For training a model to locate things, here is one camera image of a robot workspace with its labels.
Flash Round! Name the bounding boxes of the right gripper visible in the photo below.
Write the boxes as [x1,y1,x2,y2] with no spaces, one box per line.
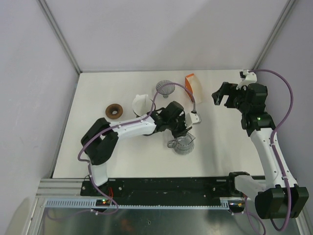
[212,82,250,113]

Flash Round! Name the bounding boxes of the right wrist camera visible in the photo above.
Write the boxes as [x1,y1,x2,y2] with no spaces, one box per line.
[236,70,257,90]

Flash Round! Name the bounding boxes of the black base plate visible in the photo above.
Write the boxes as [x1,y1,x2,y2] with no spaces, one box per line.
[80,176,256,207]

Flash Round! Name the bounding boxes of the white paper coffee filter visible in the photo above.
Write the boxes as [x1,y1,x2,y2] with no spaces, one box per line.
[132,94,153,117]

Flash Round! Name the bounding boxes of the brown wooden ring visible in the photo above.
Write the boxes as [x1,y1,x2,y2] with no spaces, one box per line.
[105,103,124,120]

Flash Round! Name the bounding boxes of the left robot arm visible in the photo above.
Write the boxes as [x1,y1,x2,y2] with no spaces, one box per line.
[78,101,197,196]

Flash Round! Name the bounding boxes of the clear grey glass carafe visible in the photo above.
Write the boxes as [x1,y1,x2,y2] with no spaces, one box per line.
[167,133,195,155]

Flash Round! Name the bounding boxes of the orange coffee filter box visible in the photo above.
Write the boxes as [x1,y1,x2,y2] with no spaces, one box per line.
[184,73,203,104]

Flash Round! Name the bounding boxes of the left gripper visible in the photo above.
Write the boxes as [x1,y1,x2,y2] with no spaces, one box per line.
[167,114,192,139]

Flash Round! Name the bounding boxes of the clear grey ribbed dripper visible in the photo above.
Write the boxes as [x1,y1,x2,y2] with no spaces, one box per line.
[156,80,175,98]

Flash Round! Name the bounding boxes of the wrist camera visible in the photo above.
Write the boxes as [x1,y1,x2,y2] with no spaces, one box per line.
[185,112,201,128]
[236,70,257,90]

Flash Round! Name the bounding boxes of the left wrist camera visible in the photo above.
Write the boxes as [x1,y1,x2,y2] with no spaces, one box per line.
[185,112,201,128]

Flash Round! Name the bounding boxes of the grey cable duct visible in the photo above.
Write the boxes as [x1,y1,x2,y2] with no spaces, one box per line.
[45,198,229,210]

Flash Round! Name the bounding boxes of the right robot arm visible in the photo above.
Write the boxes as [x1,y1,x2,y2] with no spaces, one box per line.
[212,82,309,219]

